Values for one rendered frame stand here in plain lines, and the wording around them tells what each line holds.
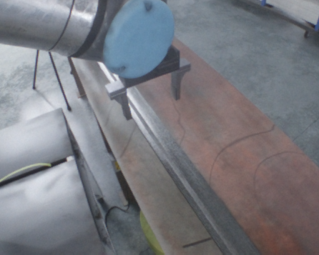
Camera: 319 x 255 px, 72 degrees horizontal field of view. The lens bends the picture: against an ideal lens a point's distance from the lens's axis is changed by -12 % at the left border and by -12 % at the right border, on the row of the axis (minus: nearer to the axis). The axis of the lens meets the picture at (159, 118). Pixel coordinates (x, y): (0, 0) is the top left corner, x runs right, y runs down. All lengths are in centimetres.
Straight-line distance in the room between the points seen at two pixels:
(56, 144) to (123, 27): 65
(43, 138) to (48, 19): 69
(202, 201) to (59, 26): 45
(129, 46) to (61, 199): 55
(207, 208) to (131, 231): 90
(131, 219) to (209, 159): 87
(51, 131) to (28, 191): 23
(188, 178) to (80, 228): 30
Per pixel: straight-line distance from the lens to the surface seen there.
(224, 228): 54
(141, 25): 24
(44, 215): 72
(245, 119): 75
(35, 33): 22
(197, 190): 57
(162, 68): 44
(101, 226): 86
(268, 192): 63
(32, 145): 87
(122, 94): 53
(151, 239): 119
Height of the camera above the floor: 133
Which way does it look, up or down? 47 degrees down
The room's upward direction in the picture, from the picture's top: 4 degrees counter-clockwise
